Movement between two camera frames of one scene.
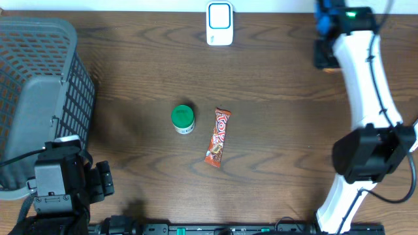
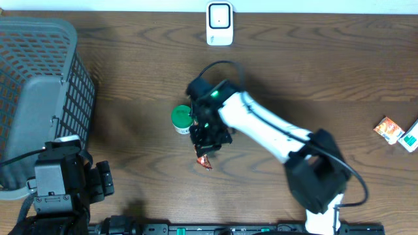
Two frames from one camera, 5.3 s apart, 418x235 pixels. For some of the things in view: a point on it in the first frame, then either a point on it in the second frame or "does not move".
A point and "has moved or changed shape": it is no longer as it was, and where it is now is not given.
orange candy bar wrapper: x=213 y=155 has moved or changed shape
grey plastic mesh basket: x=46 y=93 does not move
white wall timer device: x=219 y=23 does not move
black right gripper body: x=326 y=54 -> x=209 y=136
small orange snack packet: x=332 y=70 has moved or changed shape
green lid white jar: x=183 y=119 does not move
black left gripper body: x=93 y=185 does not move
